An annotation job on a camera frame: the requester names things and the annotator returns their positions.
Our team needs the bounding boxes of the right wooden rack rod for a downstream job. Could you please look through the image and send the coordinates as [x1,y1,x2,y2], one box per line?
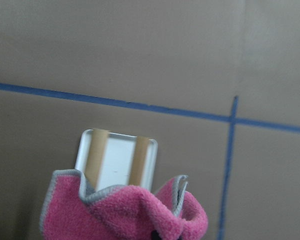
[128,136,150,186]

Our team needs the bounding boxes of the wooden rack rod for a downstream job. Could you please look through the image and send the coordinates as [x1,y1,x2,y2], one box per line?
[84,128,109,190]
[128,136,150,186]

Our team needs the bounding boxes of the pink microfiber cloth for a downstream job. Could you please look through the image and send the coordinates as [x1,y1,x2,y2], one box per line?
[39,169,208,240]

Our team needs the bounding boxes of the left wooden rack rod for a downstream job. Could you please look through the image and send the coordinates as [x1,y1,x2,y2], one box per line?
[84,128,109,190]

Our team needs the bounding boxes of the white towel rack tray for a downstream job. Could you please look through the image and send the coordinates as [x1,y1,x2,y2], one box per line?
[75,129,158,191]

